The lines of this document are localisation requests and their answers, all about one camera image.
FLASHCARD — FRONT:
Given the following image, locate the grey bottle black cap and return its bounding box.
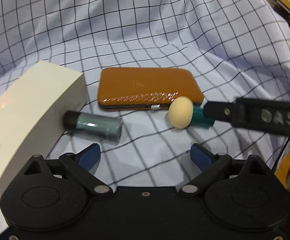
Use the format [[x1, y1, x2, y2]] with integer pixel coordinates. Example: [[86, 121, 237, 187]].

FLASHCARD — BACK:
[[63, 111, 123, 142]]

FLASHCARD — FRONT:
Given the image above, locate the brown leather wallet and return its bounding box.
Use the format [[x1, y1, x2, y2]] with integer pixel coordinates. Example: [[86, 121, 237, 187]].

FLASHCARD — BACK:
[[97, 67, 204, 111]]

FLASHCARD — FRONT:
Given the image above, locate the beige teal makeup sponge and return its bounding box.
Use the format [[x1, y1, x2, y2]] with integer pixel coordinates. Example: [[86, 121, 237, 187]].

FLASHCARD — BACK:
[[167, 96, 215, 129]]

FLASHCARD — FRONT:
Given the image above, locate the white vivo phone box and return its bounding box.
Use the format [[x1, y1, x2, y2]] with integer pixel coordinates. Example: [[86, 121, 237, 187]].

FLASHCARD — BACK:
[[0, 61, 88, 198]]

